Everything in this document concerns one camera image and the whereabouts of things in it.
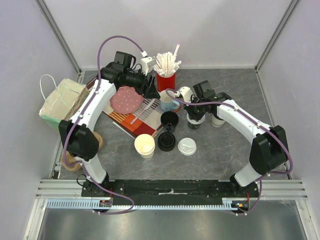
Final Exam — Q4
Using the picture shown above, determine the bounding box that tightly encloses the green patterned paper bag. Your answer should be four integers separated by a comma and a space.
39, 74, 89, 131

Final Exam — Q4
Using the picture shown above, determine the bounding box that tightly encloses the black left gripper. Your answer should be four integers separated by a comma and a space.
124, 67, 161, 100

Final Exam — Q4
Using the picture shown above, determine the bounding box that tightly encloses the light blue ceramic mug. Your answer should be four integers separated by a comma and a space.
159, 90, 180, 112

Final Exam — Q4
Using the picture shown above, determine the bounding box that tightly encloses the black plastic cup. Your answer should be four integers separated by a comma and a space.
188, 122, 201, 130

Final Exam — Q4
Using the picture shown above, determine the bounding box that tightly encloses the white coffee cup lid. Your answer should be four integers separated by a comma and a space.
187, 116, 205, 125

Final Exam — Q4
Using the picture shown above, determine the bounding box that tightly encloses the pink polka dot plate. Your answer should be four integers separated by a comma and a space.
110, 86, 144, 115

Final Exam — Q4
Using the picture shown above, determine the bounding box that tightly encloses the stack of white paper cups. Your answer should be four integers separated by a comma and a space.
134, 134, 156, 160

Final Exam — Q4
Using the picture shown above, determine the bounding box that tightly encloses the bundle of white straws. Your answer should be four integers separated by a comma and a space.
152, 44, 182, 78

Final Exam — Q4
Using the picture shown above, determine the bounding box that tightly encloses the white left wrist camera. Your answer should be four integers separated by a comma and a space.
140, 56, 157, 76

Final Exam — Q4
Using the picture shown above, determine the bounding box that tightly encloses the red straw holder cup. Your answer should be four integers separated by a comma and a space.
156, 73, 176, 92

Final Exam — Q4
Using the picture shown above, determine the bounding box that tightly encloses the stack of white lids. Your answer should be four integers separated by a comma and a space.
177, 137, 197, 156

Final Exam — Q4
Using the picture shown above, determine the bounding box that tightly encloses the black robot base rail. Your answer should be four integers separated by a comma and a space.
100, 179, 259, 201

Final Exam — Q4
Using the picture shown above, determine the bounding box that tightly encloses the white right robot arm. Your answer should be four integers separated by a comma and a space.
179, 80, 289, 197

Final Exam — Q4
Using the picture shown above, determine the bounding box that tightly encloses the cardboard cup carrier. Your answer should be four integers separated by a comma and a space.
60, 131, 104, 172

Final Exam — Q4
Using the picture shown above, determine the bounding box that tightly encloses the stack of black cups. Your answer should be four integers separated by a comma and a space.
160, 111, 179, 133

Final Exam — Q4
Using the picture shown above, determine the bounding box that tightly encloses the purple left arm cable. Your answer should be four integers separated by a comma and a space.
62, 35, 148, 216

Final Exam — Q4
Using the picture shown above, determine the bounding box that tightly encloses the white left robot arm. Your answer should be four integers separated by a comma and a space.
58, 51, 160, 197

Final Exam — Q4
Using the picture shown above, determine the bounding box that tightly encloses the white paper coffee cup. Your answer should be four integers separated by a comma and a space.
211, 115, 225, 128

